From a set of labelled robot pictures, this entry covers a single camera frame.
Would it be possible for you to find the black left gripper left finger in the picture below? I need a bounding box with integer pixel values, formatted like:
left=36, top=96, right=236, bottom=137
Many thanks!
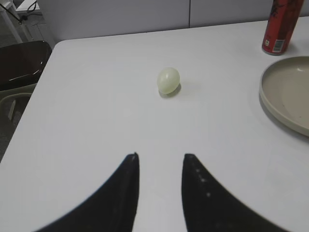
left=40, top=153, right=140, bottom=232

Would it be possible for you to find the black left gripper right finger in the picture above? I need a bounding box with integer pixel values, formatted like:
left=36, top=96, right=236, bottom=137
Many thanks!
left=182, top=154, right=284, bottom=232

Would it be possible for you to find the beige round plate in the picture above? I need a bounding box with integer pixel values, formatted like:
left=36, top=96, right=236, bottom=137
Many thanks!
left=259, top=56, right=309, bottom=137

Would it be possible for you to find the pale green egg-shaped object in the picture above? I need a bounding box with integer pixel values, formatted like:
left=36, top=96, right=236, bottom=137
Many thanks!
left=157, top=67, right=180, bottom=95

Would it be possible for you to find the dark brown chair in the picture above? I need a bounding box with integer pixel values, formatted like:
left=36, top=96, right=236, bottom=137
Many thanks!
left=0, top=41, right=52, bottom=123

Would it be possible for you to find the red drink can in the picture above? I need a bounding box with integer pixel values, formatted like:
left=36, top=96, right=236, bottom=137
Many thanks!
left=262, top=0, right=304, bottom=55

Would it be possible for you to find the white desk in background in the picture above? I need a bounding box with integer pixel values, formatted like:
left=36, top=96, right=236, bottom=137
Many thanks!
left=0, top=0, right=56, bottom=48

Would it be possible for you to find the black cable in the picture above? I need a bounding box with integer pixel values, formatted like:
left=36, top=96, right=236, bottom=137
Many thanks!
left=4, top=0, right=44, bottom=25

